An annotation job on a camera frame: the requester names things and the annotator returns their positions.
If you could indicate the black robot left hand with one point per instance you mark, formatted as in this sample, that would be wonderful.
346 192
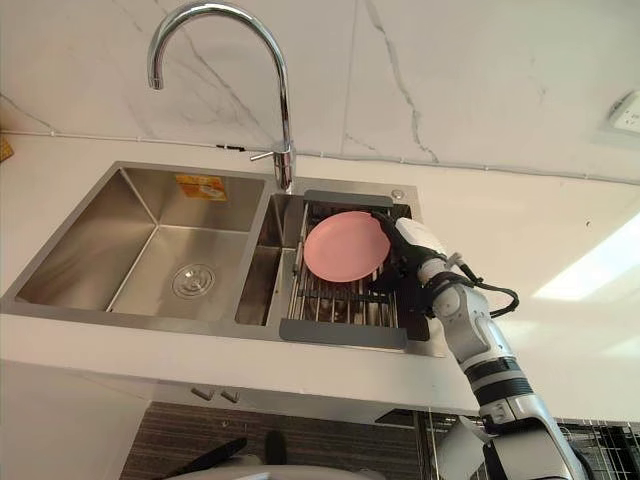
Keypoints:
210 457

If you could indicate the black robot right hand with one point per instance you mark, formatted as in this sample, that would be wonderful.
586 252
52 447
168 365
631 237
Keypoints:
417 240

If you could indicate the pink round plate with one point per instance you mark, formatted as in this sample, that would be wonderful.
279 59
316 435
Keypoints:
345 247

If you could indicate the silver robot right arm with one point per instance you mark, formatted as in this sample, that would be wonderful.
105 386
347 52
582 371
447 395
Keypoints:
480 340

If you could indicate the round steel sink button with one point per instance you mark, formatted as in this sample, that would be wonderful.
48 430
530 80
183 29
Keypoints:
398 193

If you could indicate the open dishwasher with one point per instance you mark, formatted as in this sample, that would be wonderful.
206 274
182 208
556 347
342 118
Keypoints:
400 417

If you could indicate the stainless steel double sink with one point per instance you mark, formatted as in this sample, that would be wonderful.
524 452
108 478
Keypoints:
150 210

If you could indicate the white base cabinet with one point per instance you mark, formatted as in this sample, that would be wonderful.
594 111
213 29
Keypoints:
60 425

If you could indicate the round steel drain strainer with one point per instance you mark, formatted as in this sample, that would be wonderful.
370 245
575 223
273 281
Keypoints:
194 280

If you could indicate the chrome gooseneck faucet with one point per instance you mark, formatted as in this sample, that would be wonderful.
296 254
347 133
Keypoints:
285 120

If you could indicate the yellow object on counter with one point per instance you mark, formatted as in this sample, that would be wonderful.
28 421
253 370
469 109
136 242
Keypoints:
5 150

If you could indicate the white wall power outlet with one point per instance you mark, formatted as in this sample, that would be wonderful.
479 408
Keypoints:
627 114

